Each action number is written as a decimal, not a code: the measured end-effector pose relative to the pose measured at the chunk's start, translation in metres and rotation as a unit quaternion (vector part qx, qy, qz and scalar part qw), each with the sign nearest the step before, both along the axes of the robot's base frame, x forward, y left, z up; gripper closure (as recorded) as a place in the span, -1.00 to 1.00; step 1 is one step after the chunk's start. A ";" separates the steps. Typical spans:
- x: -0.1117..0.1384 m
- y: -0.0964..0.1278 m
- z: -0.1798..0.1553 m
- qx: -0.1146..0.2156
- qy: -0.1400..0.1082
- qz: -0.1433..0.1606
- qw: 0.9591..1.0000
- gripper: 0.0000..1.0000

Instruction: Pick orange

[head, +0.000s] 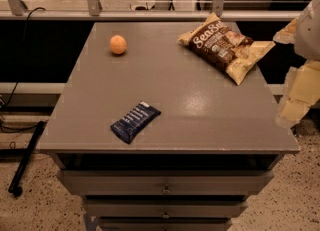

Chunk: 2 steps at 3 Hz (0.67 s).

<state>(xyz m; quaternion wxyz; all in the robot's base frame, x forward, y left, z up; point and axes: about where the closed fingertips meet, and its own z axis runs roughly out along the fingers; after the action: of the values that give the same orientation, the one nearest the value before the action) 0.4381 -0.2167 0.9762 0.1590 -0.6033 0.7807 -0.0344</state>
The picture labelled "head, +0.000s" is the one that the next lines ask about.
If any grey drawer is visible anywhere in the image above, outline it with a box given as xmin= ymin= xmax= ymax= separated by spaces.
xmin=57 ymin=170 xmax=273 ymax=196
xmin=84 ymin=199 xmax=248 ymax=219
xmin=99 ymin=219 xmax=232 ymax=231

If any orange fruit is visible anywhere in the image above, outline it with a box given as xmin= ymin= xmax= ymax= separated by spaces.
xmin=110 ymin=35 xmax=127 ymax=55

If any metal window rail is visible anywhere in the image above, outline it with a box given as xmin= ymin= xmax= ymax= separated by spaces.
xmin=0 ymin=10 xmax=301 ymax=22

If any grey drawer cabinet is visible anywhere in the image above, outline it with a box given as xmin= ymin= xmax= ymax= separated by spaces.
xmin=36 ymin=21 xmax=301 ymax=231

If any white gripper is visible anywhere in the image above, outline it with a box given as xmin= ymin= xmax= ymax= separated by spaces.
xmin=273 ymin=0 xmax=320 ymax=128

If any black rod on floor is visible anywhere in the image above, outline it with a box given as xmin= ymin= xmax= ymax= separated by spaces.
xmin=8 ymin=121 xmax=46 ymax=197

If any brown SeaSalt snack bag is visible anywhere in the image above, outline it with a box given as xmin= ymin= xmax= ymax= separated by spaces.
xmin=178 ymin=13 xmax=275 ymax=85

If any dark blue snack bar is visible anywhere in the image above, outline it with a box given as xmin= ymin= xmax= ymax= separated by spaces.
xmin=110 ymin=101 xmax=161 ymax=144

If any middle grey drawer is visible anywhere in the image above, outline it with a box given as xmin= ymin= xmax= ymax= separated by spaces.
xmin=84 ymin=199 xmax=248 ymax=219

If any top grey drawer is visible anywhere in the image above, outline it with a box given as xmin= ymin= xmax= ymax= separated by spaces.
xmin=57 ymin=170 xmax=273 ymax=196

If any black cable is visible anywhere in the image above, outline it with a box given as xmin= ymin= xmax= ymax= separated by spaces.
xmin=0 ymin=6 xmax=47 ymax=134

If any bottom grey drawer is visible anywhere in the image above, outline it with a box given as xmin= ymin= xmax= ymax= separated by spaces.
xmin=99 ymin=219 xmax=232 ymax=231

